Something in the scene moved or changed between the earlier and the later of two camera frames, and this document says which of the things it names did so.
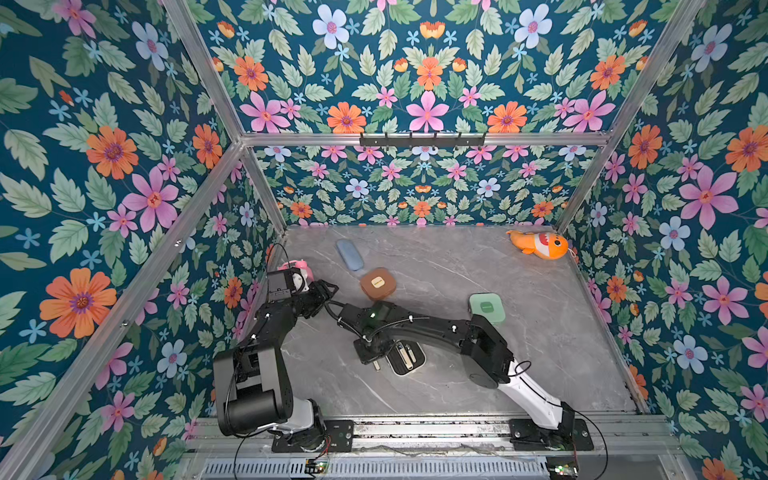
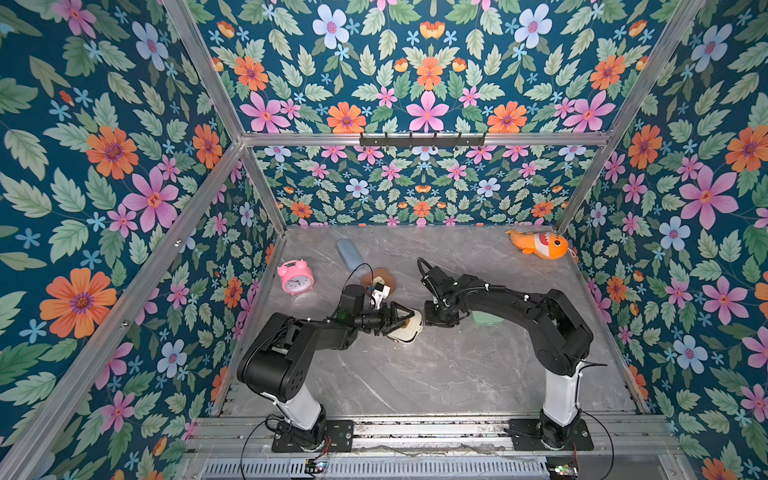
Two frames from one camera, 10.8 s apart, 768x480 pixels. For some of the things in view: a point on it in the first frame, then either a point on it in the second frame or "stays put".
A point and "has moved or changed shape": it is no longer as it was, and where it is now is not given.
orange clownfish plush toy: x=547 y=245 stays put
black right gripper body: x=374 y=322 to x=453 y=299
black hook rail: x=422 y=141 stays put
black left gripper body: x=311 y=299 to x=372 y=320
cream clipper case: x=405 y=357 has moved or changed shape
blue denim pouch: x=350 y=254 stays put
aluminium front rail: x=619 y=438 stays put
